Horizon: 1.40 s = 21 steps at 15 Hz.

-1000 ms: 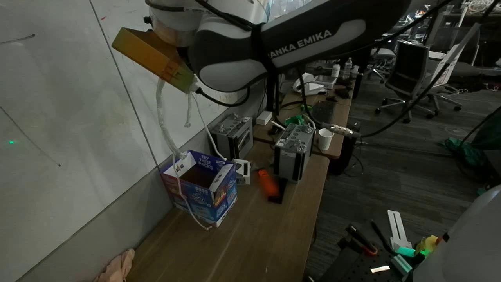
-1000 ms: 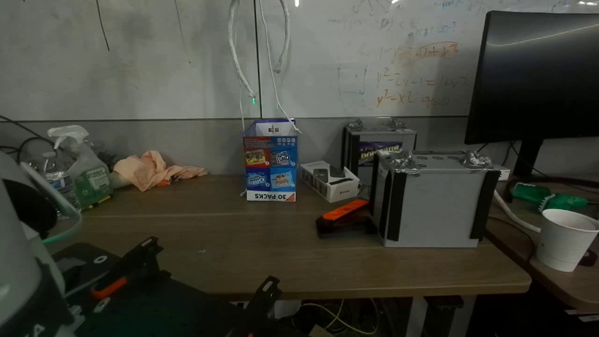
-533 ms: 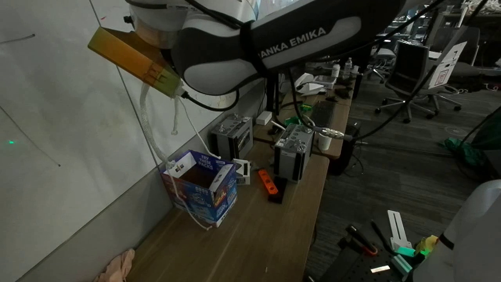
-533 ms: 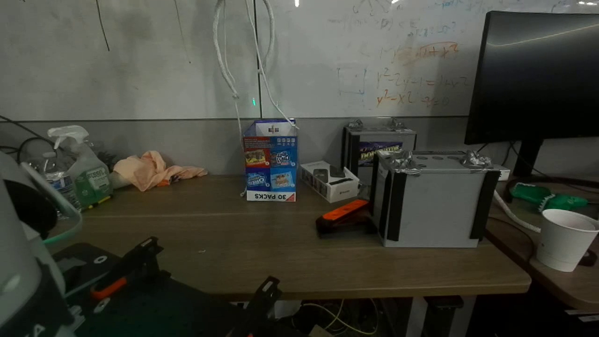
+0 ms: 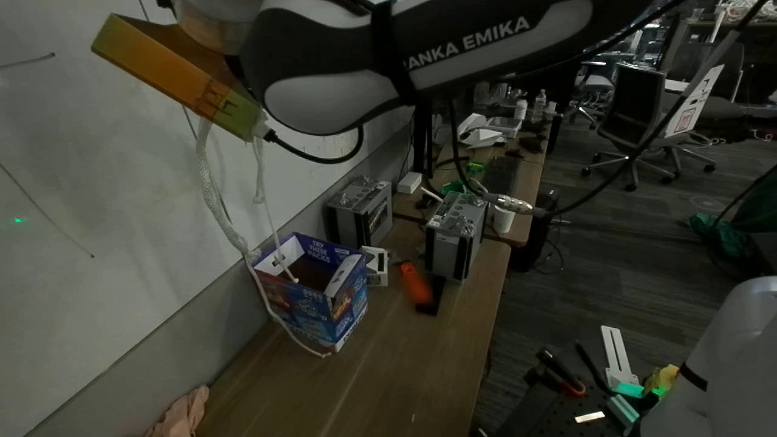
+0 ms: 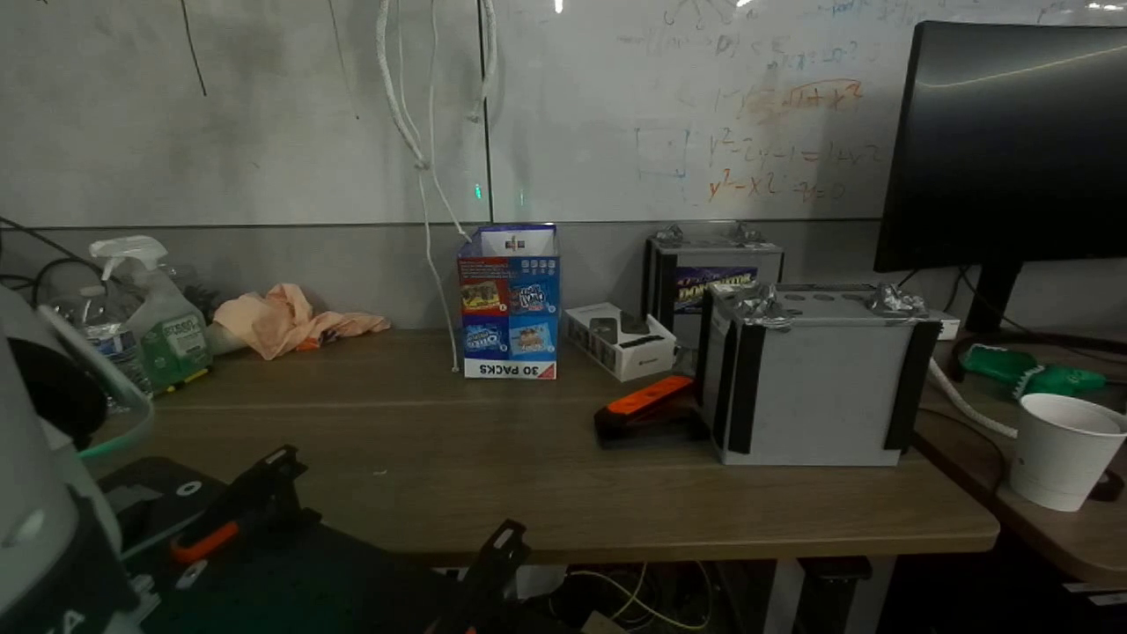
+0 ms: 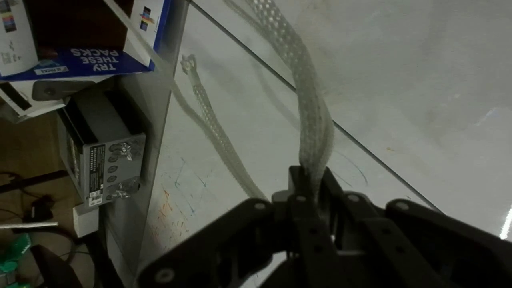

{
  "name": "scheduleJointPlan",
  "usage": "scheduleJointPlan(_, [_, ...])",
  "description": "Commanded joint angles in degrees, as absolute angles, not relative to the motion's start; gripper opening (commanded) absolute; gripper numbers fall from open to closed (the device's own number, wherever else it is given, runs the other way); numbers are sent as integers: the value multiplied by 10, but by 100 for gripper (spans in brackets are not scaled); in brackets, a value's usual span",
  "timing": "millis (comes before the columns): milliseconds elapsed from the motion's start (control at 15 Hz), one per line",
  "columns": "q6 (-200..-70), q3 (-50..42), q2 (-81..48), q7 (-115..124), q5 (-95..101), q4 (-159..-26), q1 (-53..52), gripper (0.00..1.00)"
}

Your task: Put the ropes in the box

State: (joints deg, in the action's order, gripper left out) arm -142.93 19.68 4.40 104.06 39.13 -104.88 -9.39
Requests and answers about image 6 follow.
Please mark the small white cardboard box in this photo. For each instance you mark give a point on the small white cardboard box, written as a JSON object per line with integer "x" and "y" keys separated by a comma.
{"x": 629, "y": 352}

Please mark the white paper cup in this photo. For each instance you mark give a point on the white paper cup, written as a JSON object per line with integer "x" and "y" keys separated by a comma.
{"x": 1057, "y": 458}

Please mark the grey box with printed label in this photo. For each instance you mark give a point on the grey box with printed label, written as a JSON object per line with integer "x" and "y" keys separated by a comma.
{"x": 704, "y": 260}

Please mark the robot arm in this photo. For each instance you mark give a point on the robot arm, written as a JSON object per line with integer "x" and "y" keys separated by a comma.
{"x": 31, "y": 502}

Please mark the whiteboard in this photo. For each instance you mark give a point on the whiteboard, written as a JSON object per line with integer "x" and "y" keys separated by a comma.
{"x": 264, "y": 114}

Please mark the black clamp with orange trigger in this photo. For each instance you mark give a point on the black clamp with orange trigger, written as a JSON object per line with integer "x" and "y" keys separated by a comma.
{"x": 255, "y": 493}

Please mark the wooden desk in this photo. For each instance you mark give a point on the wooden desk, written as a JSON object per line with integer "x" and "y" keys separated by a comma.
{"x": 968, "y": 458}

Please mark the colourful snack carton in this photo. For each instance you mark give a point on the colourful snack carton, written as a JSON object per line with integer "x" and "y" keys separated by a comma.
{"x": 511, "y": 308}

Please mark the black monitor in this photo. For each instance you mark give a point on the black monitor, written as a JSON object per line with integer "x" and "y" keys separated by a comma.
{"x": 1012, "y": 150}

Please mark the clear plastic water bottle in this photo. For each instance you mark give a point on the clear plastic water bottle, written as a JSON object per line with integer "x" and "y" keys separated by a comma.
{"x": 110, "y": 343}

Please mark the peach cloth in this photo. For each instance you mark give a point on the peach cloth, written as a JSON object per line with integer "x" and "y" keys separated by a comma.
{"x": 277, "y": 321}

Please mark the clear spray bottle green label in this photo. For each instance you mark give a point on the clear spray bottle green label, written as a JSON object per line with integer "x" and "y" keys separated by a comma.
{"x": 167, "y": 326}

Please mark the orange and black stapler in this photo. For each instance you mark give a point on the orange and black stapler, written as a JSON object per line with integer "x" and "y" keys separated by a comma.
{"x": 643, "y": 401}

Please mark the green plastic toy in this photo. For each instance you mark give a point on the green plastic toy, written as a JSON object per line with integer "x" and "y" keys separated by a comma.
{"x": 1048, "y": 377}

